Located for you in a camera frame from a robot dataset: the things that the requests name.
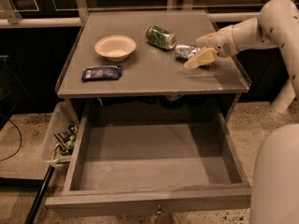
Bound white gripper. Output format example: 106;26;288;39
183;26;239;70

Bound silver blue redbull can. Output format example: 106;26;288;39
175;44;199;60

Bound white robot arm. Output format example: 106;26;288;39
184;0;299;224

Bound green soda can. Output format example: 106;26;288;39
146;25;176;50

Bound open grey top drawer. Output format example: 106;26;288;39
46;115;251;217

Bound grey wooden cabinet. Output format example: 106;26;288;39
55;10;252;126

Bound beige paper bowl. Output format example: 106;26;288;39
94;35;136;62

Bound blue snack packet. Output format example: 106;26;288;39
81;65;122;82

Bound snack packets in bin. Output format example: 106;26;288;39
54;122;78;156

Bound clear plastic bin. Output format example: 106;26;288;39
41;102;78;166

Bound black floor bar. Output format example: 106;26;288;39
24;166;55;224

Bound metal railing frame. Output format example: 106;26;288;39
0;0;299;29

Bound metal drawer handle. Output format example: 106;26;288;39
155;203;164;216

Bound black cable on floor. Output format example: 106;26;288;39
0;114;23;162

